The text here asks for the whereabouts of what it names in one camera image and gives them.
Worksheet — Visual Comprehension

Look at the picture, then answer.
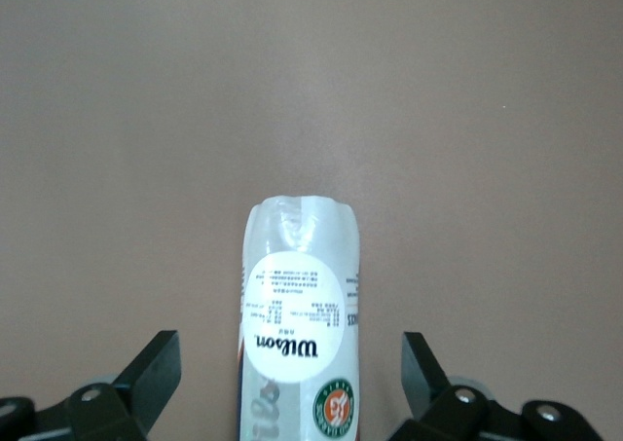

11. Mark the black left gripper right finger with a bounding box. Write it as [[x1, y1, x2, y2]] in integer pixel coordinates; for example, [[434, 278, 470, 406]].
[[401, 331, 607, 441]]

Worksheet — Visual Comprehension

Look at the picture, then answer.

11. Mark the brown table cover sheet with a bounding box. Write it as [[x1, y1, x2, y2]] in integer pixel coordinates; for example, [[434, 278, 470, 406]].
[[0, 0, 623, 441]]

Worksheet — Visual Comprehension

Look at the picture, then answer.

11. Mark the clear plastic tennis ball can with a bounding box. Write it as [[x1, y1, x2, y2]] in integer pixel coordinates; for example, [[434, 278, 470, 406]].
[[237, 194, 364, 441]]

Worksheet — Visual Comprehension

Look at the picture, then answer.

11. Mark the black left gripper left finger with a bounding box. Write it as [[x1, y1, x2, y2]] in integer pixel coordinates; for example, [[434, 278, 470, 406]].
[[0, 330, 183, 441]]

